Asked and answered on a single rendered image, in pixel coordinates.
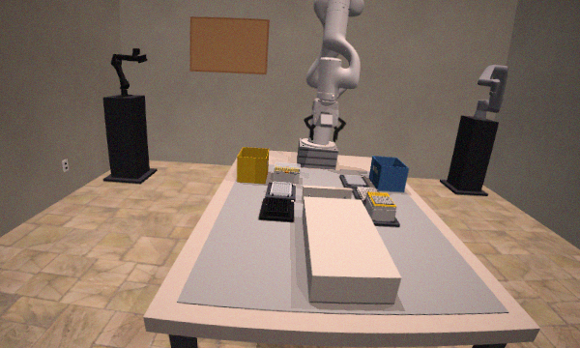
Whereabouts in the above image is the yellow bin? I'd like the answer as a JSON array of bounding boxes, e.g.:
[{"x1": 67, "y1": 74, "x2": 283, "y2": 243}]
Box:
[{"x1": 237, "y1": 147, "x2": 269, "y2": 184}]

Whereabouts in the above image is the dark blue open bin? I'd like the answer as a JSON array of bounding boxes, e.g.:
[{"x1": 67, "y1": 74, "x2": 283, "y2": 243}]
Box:
[{"x1": 369, "y1": 156, "x2": 409, "y2": 192}]

